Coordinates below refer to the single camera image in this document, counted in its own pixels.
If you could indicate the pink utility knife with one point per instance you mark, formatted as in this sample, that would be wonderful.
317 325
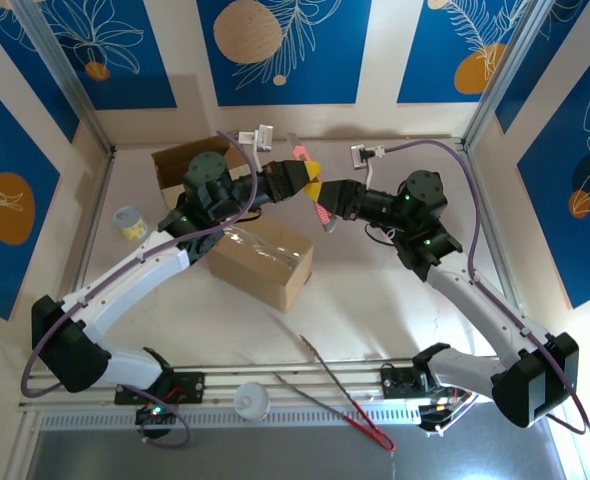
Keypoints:
324 215

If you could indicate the brown cardboard box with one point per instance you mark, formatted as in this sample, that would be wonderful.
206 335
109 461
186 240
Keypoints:
255 265
167 175

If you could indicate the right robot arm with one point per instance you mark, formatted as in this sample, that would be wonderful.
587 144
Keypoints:
475 305

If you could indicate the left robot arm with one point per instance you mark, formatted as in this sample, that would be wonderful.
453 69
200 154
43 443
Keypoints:
125 285

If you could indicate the yellow can grey lid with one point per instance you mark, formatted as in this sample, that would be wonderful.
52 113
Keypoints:
131 223

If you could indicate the white plastic cup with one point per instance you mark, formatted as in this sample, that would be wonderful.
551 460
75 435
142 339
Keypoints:
250 400

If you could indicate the black controller board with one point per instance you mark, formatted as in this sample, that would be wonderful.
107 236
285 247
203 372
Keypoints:
437 417
155 419

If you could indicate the grey metal sheet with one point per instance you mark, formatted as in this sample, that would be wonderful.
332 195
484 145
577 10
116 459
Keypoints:
275 455

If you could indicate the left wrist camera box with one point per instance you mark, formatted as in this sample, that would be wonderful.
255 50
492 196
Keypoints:
264 139

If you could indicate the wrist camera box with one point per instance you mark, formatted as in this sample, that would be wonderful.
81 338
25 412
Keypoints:
361 157
264 139

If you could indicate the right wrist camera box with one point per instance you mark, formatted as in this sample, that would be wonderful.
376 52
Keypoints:
361 157

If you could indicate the aluminium side rail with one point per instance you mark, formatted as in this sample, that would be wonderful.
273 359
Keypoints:
98 200
471 167

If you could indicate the blue floral wall poster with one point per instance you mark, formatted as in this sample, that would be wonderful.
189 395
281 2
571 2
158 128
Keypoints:
0 150
575 40
325 75
125 75
35 60
425 50
550 225

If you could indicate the aluminium corner post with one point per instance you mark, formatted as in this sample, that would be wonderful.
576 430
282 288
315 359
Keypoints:
65 75
506 75

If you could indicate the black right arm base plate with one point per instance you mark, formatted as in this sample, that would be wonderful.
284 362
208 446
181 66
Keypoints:
392 385

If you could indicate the aluminium frame rail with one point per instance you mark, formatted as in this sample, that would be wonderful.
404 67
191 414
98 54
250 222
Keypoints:
225 380

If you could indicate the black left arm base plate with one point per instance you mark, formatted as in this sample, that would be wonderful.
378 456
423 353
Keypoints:
192 387

